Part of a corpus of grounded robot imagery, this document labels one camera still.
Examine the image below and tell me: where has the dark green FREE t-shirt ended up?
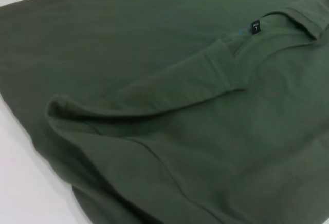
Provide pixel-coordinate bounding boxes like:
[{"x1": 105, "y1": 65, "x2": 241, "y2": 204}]
[{"x1": 0, "y1": 0, "x2": 329, "y2": 224}]

